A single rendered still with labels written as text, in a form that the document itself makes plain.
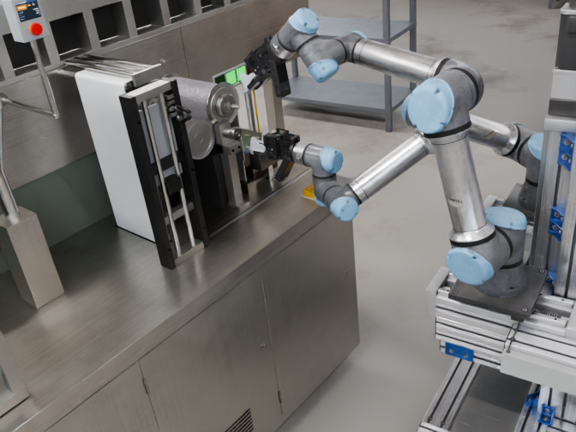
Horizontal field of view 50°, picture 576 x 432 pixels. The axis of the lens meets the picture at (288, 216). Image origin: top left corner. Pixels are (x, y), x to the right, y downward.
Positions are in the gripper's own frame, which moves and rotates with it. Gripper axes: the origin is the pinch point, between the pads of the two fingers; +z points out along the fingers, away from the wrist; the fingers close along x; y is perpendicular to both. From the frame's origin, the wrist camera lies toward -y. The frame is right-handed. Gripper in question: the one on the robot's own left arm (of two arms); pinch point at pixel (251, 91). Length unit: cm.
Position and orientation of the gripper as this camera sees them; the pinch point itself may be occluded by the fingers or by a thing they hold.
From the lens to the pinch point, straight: 198.7
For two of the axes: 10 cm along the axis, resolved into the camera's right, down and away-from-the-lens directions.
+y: -5.7, -8.2, -0.1
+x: -6.3, 4.5, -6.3
